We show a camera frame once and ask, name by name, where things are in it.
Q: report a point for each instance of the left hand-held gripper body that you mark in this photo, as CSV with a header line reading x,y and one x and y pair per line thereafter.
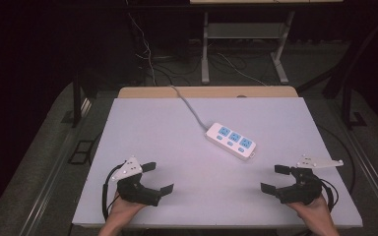
x,y
134,191

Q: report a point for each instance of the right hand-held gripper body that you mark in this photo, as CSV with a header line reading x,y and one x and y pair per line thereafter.
x,y
300,190

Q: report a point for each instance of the person's left hand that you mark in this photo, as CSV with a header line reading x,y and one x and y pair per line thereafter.
x,y
121,211

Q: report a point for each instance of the person's right hand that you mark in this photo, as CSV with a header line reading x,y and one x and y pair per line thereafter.
x,y
315,213

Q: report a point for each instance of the white power strip blue sockets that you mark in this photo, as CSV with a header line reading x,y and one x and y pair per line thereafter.
x,y
231,140

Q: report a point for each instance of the black metal stand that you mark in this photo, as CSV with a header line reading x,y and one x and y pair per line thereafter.
x,y
347,98

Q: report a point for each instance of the black floor bracket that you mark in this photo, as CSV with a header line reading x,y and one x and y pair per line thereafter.
x,y
80,152

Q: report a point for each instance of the metal floor rail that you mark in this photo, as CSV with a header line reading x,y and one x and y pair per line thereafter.
x,y
372,173
50,177

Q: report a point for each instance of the grey metal desk frame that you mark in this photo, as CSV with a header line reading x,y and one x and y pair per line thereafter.
x,y
246,31

